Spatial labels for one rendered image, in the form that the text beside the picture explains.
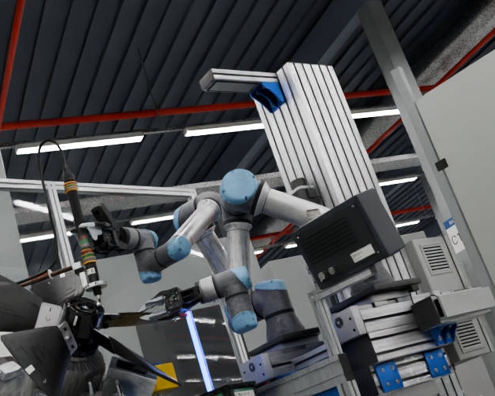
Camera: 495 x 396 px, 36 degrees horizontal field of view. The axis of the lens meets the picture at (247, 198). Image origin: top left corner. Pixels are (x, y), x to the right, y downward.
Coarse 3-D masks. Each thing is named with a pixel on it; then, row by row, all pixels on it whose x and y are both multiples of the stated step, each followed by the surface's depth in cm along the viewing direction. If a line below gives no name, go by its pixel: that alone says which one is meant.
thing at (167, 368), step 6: (156, 366) 270; (162, 366) 272; (168, 366) 274; (168, 372) 273; (174, 372) 275; (162, 378) 270; (174, 378) 274; (156, 384) 267; (162, 384) 269; (168, 384) 270; (174, 384) 272; (156, 390) 267; (162, 390) 270; (168, 390) 275
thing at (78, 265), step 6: (72, 264) 243; (78, 264) 242; (78, 270) 241; (84, 270) 242; (84, 276) 241; (84, 282) 240; (96, 282) 238; (102, 282) 239; (90, 288) 239; (102, 288) 243
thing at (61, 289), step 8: (72, 272) 259; (48, 280) 257; (56, 280) 256; (64, 280) 254; (72, 280) 252; (80, 280) 251; (32, 288) 256; (40, 288) 254; (48, 288) 253; (56, 288) 251; (64, 288) 249; (72, 288) 246; (80, 288) 245; (40, 296) 251; (48, 296) 249; (56, 296) 247; (64, 296) 244; (72, 296) 242; (80, 296) 241; (56, 304) 243
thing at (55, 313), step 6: (42, 306) 228; (48, 306) 229; (54, 306) 229; (42, 312) 228; (48, 312) 228; (54, 312) 229; (60, 312) 229; (42, 318) 227; (54, 318) 228; (36, 324) 226; (42, 324) 226; (48, 324) 227; (54, 324) 228
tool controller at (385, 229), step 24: (360, 192) 212; (336, 216) 214; (360, 216) 209; (384, 216) 214; (312, 240) 220; (336, 240) 215; (360, 240) 211; (384, 240) 208; (312, 264) 222; (336, 264) 217; (360, 264) 212
